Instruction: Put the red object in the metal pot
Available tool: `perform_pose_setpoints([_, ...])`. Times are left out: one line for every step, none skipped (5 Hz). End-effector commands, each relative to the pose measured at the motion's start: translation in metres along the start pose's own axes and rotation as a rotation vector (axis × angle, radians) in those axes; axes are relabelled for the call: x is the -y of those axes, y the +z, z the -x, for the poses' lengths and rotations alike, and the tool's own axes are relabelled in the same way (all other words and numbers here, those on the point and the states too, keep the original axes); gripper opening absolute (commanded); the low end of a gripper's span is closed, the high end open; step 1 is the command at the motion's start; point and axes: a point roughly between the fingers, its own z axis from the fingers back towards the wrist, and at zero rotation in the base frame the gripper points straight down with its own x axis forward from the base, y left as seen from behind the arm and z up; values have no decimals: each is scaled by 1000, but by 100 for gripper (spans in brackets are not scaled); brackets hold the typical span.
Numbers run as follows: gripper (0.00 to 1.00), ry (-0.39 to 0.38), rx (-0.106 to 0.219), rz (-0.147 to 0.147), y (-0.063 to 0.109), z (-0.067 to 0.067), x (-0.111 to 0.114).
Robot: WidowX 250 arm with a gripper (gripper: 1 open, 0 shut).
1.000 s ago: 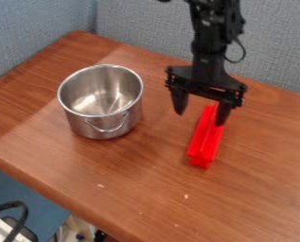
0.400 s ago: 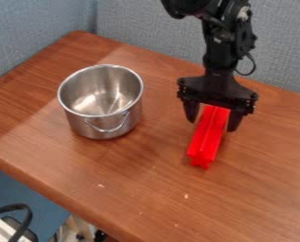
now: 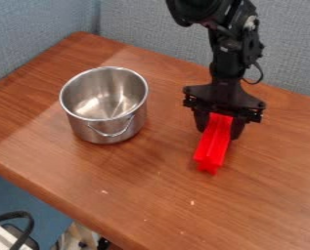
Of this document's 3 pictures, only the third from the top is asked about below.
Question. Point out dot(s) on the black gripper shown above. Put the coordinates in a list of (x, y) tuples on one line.
[(223, 97)]

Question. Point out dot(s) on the red cross-shaped block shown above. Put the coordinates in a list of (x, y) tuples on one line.
[(211, 150)]

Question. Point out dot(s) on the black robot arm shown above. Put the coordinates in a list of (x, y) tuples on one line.
[(233, 25)]

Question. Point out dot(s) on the metal pot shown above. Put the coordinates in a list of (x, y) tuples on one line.
[(104, 100)]

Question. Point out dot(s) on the white striped object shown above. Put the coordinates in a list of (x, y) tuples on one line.
[(10, 235)]

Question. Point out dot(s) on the wooden table leg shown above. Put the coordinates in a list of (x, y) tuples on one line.
[(78, 238)]

